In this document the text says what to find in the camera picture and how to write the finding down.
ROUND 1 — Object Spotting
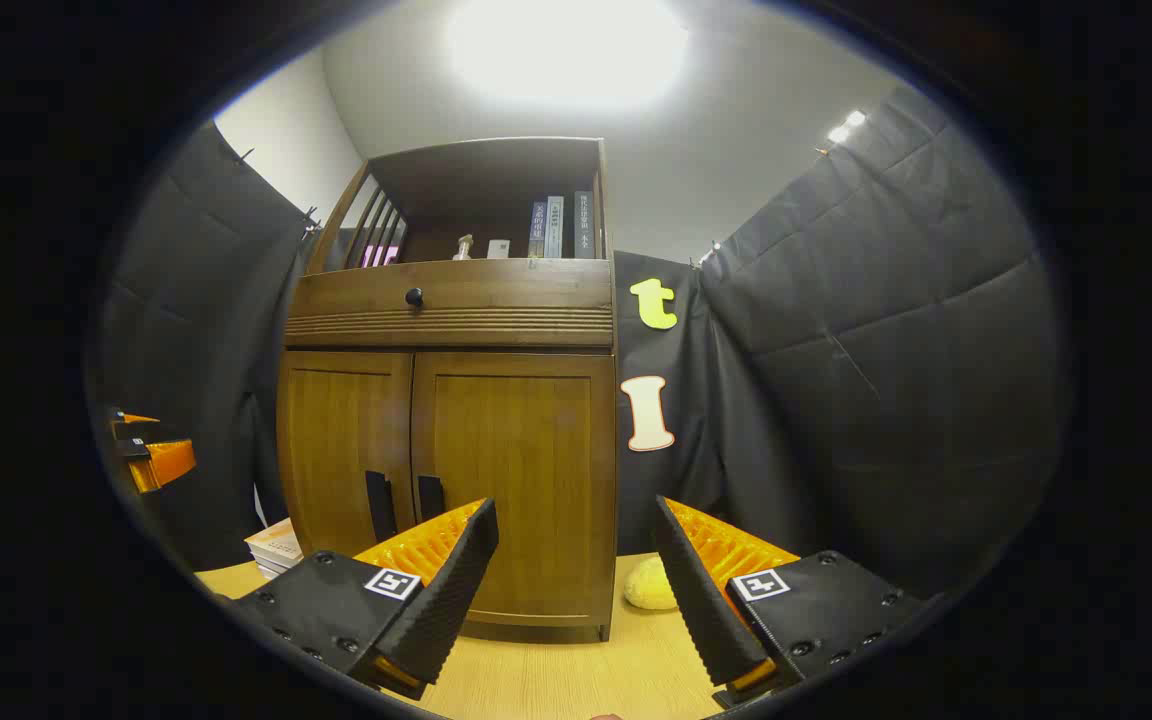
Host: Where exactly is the wooden cabinet drawer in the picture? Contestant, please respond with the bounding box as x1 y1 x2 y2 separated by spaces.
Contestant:
284 258 615 349

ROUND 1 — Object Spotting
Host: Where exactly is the yellow round soft object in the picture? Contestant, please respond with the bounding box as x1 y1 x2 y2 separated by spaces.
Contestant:
623 556 679 611

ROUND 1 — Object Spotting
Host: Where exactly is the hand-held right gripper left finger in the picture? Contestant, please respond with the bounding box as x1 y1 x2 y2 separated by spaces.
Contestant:
211 498 500 701

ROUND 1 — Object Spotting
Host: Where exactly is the black backdrop cloth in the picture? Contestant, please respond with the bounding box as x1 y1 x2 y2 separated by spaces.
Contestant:
96 85 1072 601

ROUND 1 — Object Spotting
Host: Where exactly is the large ceiling light panel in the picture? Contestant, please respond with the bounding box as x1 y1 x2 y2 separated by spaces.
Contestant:
446 0 689 109

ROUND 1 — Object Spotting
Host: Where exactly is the wooden shoe cabinet door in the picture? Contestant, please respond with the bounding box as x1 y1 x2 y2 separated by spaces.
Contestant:
278 350 415 563
411 352 617 627

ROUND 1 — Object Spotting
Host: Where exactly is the wooden double-door shoe cabinet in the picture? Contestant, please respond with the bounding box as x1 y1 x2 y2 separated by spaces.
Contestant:
276 137 619 643

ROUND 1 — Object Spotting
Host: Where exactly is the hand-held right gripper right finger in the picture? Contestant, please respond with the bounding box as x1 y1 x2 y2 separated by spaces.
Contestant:
654 495 927 711

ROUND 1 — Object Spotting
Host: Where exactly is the stack of books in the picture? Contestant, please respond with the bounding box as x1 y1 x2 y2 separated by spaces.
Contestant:
244 518 305 581

